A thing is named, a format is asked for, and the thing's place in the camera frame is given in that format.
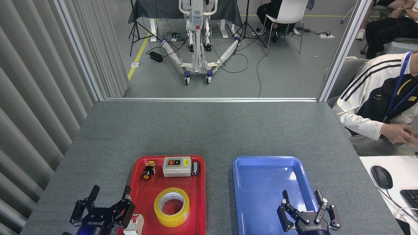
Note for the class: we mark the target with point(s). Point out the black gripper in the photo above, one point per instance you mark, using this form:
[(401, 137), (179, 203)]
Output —
[(94, 225), (312, 227)]

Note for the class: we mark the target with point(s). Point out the yellow tape roll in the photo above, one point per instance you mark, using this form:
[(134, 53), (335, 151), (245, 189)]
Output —
[(171, 222)]

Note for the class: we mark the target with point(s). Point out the person's right hand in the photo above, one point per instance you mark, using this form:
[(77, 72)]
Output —
[(396, 133)]

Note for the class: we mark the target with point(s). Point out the white red circuit breaker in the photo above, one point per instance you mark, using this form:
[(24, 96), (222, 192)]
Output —
[(135, 225)]

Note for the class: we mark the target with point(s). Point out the red plastic tray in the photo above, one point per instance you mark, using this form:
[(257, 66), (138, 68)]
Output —
[(147, 195)]

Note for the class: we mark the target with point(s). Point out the blue plastic tray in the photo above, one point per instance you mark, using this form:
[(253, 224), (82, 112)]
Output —
[(261, 195)]

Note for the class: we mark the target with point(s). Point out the yellow push button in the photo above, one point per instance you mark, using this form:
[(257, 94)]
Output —
[(148, 171)]

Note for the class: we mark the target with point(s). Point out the black computer mouse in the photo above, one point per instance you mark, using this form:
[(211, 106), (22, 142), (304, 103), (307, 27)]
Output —
[(381, 176)]

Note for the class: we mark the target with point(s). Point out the white desk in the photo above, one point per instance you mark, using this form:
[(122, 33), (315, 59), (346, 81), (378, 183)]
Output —
[(392, 209)]

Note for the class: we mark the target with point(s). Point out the small black silver cylinder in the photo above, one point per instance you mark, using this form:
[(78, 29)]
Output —
[(195, 168)]

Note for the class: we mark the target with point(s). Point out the black keyboard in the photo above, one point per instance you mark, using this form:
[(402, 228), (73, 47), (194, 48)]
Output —
[(411, 200)]

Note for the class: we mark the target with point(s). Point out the grey office chair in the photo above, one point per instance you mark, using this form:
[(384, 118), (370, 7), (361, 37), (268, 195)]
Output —
[(346, 75)]

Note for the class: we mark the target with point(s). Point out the black power adapter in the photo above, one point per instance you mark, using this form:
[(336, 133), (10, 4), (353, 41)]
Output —
[(156, 56)]

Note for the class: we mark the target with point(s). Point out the white power strip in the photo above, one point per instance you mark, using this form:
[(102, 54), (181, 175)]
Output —
[(326, 36)]

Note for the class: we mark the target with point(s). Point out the black tripod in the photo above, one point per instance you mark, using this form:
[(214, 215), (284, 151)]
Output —
[(246, 27), (134, 29)]

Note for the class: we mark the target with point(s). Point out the white wheeled stand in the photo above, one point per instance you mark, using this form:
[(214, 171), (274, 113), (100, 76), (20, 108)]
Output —
[(197, 39)]

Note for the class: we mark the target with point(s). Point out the seated person in dark trousers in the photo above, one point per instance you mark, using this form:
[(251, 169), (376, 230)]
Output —
[(385, 31)]

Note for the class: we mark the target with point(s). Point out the white chair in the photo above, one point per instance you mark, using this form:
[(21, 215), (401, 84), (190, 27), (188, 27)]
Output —
[(289, 11)]

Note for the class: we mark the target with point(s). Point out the person on white chair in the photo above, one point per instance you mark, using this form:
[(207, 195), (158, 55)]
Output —
[(266, 13)]

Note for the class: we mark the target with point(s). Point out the table with dark cloth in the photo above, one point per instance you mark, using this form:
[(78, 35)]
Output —
[(163, 9)]

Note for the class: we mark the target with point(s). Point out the grey switch box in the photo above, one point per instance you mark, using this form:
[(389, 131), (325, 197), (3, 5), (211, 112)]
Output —
[(176, 169)]

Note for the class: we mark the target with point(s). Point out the silver rail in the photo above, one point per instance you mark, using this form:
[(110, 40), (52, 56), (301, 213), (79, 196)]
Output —
[(212, 99)]

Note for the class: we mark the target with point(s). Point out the silver post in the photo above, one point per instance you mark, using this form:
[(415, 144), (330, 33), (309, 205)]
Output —
[(343, 49)]

